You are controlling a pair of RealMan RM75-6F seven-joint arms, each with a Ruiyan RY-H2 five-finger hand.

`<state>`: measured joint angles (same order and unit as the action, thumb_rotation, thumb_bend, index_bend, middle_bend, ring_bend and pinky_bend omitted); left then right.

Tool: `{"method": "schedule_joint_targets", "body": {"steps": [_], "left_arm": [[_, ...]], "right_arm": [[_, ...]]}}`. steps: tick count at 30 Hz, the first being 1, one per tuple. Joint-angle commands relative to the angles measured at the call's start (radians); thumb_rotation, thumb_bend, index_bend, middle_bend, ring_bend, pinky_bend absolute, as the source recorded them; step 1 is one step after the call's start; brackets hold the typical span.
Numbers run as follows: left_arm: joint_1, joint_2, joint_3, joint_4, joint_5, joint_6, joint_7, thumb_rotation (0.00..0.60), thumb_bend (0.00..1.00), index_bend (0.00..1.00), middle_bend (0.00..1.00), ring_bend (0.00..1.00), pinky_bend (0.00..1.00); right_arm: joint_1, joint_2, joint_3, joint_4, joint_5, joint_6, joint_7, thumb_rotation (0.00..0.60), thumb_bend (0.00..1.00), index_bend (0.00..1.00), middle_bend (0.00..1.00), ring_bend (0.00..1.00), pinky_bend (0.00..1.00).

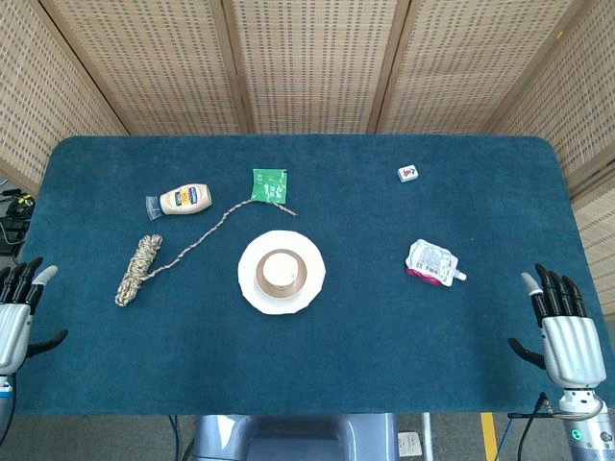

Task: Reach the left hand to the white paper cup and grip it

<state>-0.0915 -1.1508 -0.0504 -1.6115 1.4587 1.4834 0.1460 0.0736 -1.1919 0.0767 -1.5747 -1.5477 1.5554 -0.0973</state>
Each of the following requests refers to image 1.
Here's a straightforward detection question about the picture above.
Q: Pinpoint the white spout pouch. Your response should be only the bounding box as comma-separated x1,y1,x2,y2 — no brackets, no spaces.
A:
405,238,468,288

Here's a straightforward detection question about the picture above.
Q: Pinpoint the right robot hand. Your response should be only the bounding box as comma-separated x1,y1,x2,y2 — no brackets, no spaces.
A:
507,262,607,390

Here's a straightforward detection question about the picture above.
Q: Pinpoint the mayonnaise squeeze bottle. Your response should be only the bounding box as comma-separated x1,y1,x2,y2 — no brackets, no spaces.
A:
144,182,213,223

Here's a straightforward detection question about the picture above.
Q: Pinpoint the green sachet packet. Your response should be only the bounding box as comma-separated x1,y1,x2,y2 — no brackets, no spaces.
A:
250,167,289,204

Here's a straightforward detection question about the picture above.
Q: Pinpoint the woven bamboo folding screen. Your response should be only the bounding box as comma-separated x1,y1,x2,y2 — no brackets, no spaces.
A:
0,0,615,332

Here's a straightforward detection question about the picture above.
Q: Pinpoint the black cable at right wrist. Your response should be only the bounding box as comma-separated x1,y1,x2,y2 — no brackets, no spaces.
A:
497,391,602,461

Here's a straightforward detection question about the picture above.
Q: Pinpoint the braided beige rope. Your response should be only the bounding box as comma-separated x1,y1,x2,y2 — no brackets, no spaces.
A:
113,198,299,308

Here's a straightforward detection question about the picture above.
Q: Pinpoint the blue table cloth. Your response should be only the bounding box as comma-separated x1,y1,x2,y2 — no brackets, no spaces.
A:
12,134,607,417

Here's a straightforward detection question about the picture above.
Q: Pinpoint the white paper plate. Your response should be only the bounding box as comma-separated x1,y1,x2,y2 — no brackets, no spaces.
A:
236,230,328,317

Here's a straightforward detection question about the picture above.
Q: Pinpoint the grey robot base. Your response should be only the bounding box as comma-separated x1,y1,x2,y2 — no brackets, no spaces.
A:
190,413,401,461

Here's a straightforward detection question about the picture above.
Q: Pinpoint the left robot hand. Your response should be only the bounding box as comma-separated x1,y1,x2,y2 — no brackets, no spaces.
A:
0,256,69,377

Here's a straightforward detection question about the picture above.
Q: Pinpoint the white paper label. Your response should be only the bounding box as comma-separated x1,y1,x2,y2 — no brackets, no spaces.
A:
397,430,423,460

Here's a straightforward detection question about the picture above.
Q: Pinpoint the black equipment with cables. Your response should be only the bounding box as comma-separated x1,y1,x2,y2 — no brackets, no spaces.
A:
0,187,37,255

